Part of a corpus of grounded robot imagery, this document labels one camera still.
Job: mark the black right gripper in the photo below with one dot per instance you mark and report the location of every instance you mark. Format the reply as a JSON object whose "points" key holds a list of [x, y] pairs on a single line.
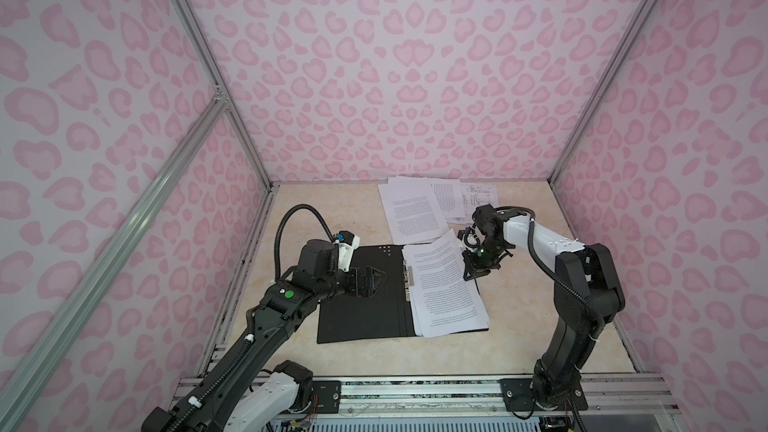
{"points": [[473, 268]]}

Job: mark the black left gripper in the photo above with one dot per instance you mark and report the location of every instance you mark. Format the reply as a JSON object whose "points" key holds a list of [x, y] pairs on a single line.
{"points": [[368, 287]]}

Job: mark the orange and black folder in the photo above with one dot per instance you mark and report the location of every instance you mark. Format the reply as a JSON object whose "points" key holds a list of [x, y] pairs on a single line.
{"points": [[387, 314]]}

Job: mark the low text paper sheet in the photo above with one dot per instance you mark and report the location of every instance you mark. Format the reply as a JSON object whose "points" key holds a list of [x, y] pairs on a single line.
{"points": [[442, 301]]}

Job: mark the large text paper sheet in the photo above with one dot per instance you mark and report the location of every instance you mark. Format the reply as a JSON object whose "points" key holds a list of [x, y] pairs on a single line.
{"points": [[412, 212]]}

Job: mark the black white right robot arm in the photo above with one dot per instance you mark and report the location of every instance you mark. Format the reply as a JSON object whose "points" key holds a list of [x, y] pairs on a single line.
{"points": [[587, 291]]}

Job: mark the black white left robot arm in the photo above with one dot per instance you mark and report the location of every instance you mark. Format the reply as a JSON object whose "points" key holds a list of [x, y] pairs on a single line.
{"points": [[226, 398]]}

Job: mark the technical drawing paper sheet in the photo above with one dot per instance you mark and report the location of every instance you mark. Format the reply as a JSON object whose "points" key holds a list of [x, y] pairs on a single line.
{"points": [[478, 194]]}

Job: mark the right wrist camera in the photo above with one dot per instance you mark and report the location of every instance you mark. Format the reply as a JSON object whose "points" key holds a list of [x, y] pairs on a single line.
{"points": [[486, 229]]}

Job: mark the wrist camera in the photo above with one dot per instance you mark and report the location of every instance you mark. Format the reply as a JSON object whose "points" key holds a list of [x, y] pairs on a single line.
{"points": [[486, 229], [346, 243]]}

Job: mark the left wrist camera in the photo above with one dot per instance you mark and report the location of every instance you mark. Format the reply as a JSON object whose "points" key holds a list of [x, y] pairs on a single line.
{"points": [[346, 243]]}

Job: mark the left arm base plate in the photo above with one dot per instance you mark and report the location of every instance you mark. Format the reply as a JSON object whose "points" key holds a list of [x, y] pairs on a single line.
{"points": [[321, 397]]}

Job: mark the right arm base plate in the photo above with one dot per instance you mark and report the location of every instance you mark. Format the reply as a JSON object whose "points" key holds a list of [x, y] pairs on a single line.
{"points": [[532, 395]]}

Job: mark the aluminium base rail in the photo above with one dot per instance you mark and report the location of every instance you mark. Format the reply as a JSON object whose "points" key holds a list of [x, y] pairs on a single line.
{"points": [[617, 402]]}

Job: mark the aluminium corner frame post right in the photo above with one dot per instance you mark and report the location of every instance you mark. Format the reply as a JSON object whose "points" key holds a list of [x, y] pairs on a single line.
{"points": [[638, 22]]}

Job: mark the aluminium corner frame post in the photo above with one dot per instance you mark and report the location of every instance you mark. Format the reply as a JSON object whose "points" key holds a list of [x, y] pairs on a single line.
{"points": [[201, 45], [638, 22]]}

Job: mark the diagonal aluminium frame bar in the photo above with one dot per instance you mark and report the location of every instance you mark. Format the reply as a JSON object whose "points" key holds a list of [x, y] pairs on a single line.
{"points": [[39, 365]]}

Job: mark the aluminium corner frame post left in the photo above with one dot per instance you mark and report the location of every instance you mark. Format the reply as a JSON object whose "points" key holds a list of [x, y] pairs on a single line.
{"points": [[201, 45]]}

